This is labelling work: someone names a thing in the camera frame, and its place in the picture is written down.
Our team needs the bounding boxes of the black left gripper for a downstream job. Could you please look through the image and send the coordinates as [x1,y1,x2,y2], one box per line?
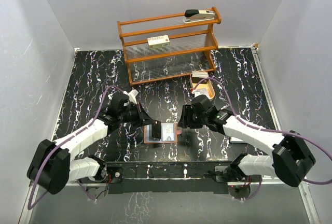
[119,101,155,128]

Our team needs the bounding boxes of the black VIP credit card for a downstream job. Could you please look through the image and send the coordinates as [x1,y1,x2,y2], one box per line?
[151,123,161,140]

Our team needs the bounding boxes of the pink leather card holder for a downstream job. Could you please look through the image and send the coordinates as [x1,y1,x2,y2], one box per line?
[144,122,182,144]

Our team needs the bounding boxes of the tan oval plastic tray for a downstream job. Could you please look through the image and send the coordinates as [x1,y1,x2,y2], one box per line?
[189,74,215,101]

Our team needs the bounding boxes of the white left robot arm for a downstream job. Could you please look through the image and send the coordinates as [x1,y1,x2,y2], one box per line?
[27,89,157,194]

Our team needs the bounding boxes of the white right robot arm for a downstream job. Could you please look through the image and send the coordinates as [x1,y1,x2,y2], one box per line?
[178,95,316,187]

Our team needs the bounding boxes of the loose cards in tray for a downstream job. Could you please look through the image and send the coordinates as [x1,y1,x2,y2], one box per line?
[196,88,210,98]

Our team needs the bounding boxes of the stack of cards in tray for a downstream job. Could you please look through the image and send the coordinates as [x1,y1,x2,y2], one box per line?
[190,71,209,84]

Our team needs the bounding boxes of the small white flat device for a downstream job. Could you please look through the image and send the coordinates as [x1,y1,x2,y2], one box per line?
[229,137,246,144]

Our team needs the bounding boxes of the wooden three-tier shelf rack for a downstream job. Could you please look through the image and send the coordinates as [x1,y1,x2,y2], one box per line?
[117,7,222,86]

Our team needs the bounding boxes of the white staples box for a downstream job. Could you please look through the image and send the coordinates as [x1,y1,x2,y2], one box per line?
[147,35,170,49]

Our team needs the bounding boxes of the black and white stapler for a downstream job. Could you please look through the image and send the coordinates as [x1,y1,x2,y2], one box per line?
[183,9,215,24]

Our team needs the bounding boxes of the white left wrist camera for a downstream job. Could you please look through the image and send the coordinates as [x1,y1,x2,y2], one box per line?
[123,89,138,104]

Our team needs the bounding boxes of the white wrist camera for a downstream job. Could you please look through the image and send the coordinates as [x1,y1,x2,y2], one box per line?
[192,90,205,98]
[123,89,138,104]

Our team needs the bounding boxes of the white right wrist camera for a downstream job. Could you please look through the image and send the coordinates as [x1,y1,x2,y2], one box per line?
[192,90,205,98]

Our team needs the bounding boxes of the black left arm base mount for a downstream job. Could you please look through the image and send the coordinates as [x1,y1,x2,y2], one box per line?
[105,166,123,186]

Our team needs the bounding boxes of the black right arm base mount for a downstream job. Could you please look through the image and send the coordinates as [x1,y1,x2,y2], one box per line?
[204,165,244,183]

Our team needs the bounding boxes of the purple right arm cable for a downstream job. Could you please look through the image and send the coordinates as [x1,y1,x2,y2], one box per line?
[193,77,332,185]

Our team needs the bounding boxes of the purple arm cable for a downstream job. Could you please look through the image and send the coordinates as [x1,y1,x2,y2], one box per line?
[193,77,332,185]
[27,85,125,211]

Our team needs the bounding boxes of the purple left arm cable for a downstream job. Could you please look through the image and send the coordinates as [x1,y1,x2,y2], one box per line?
[27,85,125,211]

